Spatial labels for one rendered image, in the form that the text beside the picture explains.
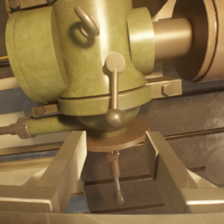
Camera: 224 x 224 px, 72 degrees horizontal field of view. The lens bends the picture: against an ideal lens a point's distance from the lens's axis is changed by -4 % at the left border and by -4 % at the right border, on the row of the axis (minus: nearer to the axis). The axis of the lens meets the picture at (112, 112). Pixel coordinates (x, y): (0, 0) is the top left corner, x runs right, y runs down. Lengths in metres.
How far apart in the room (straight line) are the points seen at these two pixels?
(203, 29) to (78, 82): 0.22
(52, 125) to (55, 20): 0.22
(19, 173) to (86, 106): 1.00
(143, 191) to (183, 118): 0.35
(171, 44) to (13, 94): 0.83
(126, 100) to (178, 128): 0.40
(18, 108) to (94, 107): 0.76
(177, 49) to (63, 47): 0.21
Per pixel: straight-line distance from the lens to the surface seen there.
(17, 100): 0.98
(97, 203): 0.79
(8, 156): 1.20
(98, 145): 0.33
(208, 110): 0.67
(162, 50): 0.33
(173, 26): 0.34
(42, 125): 0.41
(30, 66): 0.29
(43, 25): 0.30
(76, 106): 0.27
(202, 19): 0.32
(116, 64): 0.25
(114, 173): 0.35
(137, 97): 0.28
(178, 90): 0.36
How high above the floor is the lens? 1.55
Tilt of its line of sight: 75 degrees down
